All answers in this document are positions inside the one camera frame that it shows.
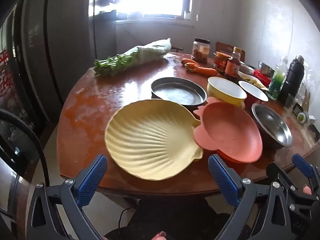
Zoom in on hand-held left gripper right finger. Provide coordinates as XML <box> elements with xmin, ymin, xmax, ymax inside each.
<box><xmin>208</xmin><ymin>154</ymin><xmax>288</xmax><ymax>240</ymax></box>

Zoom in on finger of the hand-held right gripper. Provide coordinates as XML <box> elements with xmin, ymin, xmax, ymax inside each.
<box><xmin>292</xmin><ymin>154</ymin><xmax>320</xmax><ymax>195</ymax></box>
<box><xmin>266</xmin><ymin>162</ymin><xmax>320</xmax><ymax>205</ymax></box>

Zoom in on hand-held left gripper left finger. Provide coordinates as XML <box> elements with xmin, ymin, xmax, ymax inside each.
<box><xmin>26</xmin><ymin>154</ymin><xmax>108</xmax><ymax>240</ymax></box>

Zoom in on large stainless steel bowl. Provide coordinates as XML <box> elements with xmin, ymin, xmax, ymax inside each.
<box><xmin>251</xmin><ymin>102</ymin><xmax>293</xmax><ymax>150</ymax></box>

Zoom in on pink crab-shaped plate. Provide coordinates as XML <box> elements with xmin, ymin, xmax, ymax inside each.
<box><xmin>194</xmin><ymin>96</ymin><xmax>263</xmax><ymax>163</ymax></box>

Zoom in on yellow shell-shaped plate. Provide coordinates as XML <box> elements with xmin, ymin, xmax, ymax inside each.
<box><xmin>106</xmin><ymin>99</ymin><xmax>203</xmax><ymax>181</ymax></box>

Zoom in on red instant noodle bowl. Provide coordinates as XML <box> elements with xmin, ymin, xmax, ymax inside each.
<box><xmin>238</xmin><ymin>80</ymin><xmax>269</xmax><ymax>104</ymax></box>

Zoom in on yellow bowl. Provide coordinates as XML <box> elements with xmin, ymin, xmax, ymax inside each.
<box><xmin>207</xmin><ymin>76</ymin><xmax>247</xmax><ymax>108</ymax></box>

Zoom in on round metal plate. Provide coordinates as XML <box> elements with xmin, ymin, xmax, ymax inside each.
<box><xmin>151</xmin><ymin>77</ymin><xmax>207</xmax><ymax>106</ymax></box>

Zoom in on green fruit in foam net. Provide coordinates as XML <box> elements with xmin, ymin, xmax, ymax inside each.
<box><xmin>297</xmin><ymin>112</ymin><xmax>310</xmax><ymax>124</ymax></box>

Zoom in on small metal cup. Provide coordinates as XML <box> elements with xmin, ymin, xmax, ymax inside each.
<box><xmin>292</xmin><ymin>102</ymin><xmax>305</xmax><ymax>116</ymax></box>

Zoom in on person's dark trousers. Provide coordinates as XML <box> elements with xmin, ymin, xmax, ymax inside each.
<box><xmin>104</xmin><ymin>197</ymin><xmax>250</xmax><ymax>240</ymax></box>

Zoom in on clear plastic cup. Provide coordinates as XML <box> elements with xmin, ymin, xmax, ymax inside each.
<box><xmin>284</xmin><ymin>94</ymin><xmax>298</xmax><ymax>108</ymax></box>

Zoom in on black thermos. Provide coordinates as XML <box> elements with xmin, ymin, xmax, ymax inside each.
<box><xmin>279</xmin><ymin>56</ymin><xmax>305</xmax><ymax>105</ymax></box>

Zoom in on green plastic bottle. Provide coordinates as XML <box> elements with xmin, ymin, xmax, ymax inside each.
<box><xmin>267</xmin><ymin>57</ymin><xmax>288</xmax><ymax>101</ymax></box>

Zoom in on white dish with food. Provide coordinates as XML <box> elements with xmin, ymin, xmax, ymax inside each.
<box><xmin>237</xmin><ymin>71</ymin><xmax>270</xmax><ymax>92</ymax></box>

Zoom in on red tissue box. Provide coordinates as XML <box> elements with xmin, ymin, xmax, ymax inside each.
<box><xmin>253</xmin><ymin>69</ymin><xmax>273</xmax><ymax>86</ymax></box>

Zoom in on small stainless steel bowl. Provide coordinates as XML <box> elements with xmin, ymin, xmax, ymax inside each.
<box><xmin>259</xmin><ymin>61</ymin><xmax>275</xmax><ymax>77</ymax></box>

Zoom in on white ceramic bowl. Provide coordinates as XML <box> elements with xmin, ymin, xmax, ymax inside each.
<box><xmin>240</xmin><ymin>64</ymin><xmax>255</xmax><ymax>75</ymax></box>

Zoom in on sauce bottle with orange cap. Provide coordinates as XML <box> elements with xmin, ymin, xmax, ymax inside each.
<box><xmin>224</xmin><ymin>47</ymin><xmax>242</xmax><ymax>77</ymax></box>

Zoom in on red sauce jar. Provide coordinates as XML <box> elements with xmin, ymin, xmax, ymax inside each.
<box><xmin>213</xmin><ymin>51</ymin><xmax>232</xmax><ymax>72</ymax></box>

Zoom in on pickle jar with black lid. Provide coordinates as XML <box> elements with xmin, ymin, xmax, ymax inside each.
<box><xmin>191</xmin><ymin>37</ymin><xmax>211</xmax><ymax>63</ymax></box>

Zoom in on celery in plastic bag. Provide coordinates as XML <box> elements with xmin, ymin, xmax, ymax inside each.
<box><xmin>94</xmin><ymin>38</ymin><xmax>172</xmax><ymax>77</ymax></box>

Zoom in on grey refrigerator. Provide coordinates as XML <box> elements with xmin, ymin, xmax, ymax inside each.
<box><xmin>0</xmin><ymin>0</ymin><xmax>97</xmax><ymax>200</ymax></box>

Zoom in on thin floor cable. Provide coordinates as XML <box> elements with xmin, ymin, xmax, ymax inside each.
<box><xmin>119</xmin><ymin>206</ymin><xmax>138</xmax><ymax>231</ymax></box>

